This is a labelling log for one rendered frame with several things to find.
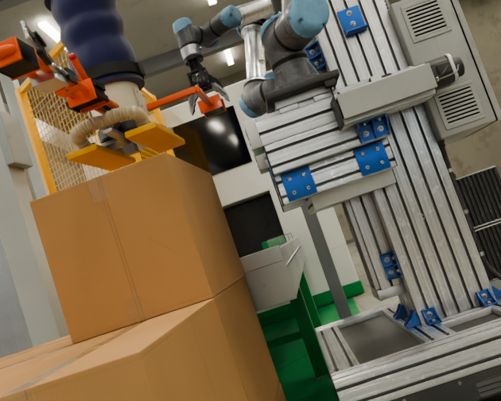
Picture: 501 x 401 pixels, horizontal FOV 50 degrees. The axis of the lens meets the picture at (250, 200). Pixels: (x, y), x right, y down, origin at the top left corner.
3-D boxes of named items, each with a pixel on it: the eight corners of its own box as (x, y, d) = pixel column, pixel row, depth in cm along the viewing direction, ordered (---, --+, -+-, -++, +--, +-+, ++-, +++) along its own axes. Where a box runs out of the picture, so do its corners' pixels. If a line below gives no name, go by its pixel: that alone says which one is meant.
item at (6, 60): (12, 81, 120) (5, 60, 121) (42, 69, 120) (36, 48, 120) (-10, 71, 112) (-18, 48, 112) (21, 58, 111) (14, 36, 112)
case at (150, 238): (145, 309, 201) (113, 208, 205) (245, 275, 197) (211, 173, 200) (71, 344, 142) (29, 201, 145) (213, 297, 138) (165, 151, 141)
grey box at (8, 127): (25, 169, 307) (10, 120, 310) (34, 165, 307) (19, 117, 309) (5, 165, 288) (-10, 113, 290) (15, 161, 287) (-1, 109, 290)
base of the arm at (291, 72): (321, 90, 173) (311, 61, 174) (324, 75, 158) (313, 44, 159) (277, 105, 173) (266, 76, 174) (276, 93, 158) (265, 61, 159)
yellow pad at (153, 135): (160, 153, 191) (155, 140, 191) (186, 143, 190) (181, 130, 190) (125, 138, 157) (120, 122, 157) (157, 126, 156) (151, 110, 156)
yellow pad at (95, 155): (110, 171, 193) (106, 158, 193) (137, 161, 192) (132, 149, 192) (67, 161, 159) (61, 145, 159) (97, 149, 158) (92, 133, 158)
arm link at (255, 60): (262, 100, 214) (254, -7, 234) (236, 115, 223) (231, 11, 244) (282, 110, 222) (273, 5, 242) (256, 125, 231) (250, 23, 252)
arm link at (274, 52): (297, 67, 174) (283, 29, 175) (316, 48, 162) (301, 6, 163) (265, 73, 169) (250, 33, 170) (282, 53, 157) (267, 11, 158)
